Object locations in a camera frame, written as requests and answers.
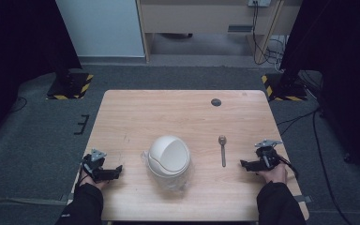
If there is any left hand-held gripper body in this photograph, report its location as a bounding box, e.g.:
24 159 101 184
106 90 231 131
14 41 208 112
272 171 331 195
81 148 117 184

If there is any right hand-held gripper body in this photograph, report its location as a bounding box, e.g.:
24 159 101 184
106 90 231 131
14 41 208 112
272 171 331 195
252 139 284 172

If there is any person's left hand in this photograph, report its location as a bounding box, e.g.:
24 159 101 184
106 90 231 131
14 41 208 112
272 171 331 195
79 168 110 191

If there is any person's right hand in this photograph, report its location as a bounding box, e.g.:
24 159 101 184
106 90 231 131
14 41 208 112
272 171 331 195
257 162 289 186

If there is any metal spoon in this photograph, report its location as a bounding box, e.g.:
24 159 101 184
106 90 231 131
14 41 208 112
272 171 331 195
217 134 229 169

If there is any white swing-lid trash can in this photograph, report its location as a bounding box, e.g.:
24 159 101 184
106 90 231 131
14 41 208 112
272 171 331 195
146 134 192 179

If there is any black stand base striped edge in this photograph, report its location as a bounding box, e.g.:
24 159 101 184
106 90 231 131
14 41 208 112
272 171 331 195
45 71 95 101
261 71 309 103

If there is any black curtain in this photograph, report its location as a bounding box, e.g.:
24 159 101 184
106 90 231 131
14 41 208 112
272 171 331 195
0 0 83 146
278 0 360 186

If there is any white cabinet panel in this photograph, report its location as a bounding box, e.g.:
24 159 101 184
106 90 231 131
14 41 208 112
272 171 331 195
54 0 146 59

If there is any grey power strip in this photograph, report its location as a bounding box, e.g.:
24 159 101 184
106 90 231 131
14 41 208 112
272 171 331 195
247 0 273 8

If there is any light wooden desk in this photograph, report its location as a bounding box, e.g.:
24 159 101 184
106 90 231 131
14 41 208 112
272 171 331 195
136 0 304 64

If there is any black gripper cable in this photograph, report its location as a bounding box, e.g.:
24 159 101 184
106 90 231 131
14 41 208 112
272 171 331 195
278 155 300 181
74 161 90 192

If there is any long black floor cable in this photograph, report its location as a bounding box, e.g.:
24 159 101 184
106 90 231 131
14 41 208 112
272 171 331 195
276 105 354 225

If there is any bundle of cables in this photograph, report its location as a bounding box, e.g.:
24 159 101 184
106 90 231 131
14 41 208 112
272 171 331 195
263 35 290 73

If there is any black hanging cable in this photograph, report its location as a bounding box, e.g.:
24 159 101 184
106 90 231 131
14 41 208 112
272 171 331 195
251 2 271 66

